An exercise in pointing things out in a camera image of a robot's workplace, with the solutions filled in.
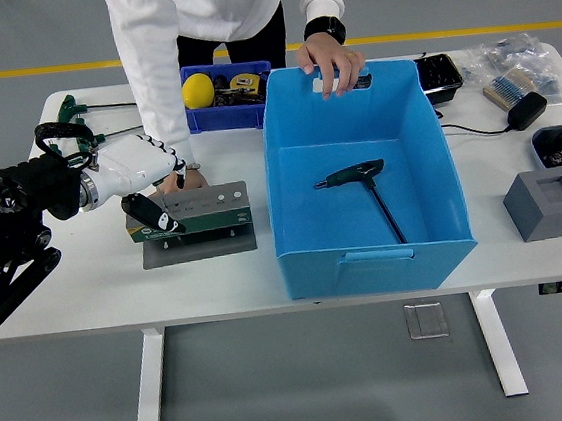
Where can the yellow floor tape line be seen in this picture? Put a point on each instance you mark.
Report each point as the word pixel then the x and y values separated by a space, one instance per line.
pixel 443 32

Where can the person's right forearm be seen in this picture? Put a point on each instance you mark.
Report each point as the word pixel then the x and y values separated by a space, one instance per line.
pixel 159 107

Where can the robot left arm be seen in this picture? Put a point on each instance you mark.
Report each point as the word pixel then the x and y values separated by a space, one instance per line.
pixel 6 224

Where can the grey cube with recess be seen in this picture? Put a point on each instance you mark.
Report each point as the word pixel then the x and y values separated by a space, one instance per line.
pixel 548 212

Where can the metal floor socket plate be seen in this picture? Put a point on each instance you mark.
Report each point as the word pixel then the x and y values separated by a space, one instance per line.
pixel 426 321

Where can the person's left hand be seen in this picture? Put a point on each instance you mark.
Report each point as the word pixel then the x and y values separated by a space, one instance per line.
pixel 333 61

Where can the clear bags of resistors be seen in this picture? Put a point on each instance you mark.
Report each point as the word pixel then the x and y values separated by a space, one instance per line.
pixel 511 53

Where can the person's right hand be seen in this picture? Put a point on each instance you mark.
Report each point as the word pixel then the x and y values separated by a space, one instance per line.
pixel 196 179

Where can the yellow tape measure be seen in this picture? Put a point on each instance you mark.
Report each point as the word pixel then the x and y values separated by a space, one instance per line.
pixel 242 81

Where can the dark parts pile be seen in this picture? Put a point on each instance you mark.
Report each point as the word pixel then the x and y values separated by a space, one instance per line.
pixel 244 99

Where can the black plastic tray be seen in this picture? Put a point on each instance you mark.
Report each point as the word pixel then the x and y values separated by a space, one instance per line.
pixel 440 75

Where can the black power adapter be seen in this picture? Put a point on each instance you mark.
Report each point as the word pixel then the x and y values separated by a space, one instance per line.
pixel 527 111

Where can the black wrist watch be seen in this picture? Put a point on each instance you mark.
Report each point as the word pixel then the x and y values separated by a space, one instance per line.
pixel 327 27

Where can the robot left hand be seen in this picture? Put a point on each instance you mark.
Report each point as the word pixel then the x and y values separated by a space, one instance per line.
pixel 130 166

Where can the resistor strip bundle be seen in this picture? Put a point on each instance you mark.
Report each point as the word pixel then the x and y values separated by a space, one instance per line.
pixel 506 86

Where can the small black block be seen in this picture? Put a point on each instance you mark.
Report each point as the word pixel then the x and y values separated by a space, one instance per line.
pixel 366 81

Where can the white table leg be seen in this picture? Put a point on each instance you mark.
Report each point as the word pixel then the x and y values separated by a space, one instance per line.
pixel 499 348
pixel 151 385

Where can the large light blue foam box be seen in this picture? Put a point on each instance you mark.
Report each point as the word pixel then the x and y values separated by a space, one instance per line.
pixel 322 216

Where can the dark blue plastic bin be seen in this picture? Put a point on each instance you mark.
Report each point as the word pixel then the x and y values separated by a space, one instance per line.
pixel 221 118

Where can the yellow ball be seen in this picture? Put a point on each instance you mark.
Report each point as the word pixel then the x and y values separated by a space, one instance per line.
pixel 197 92

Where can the dark brown cylindrical part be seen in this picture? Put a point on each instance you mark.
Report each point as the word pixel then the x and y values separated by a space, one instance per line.
pixel 221 83

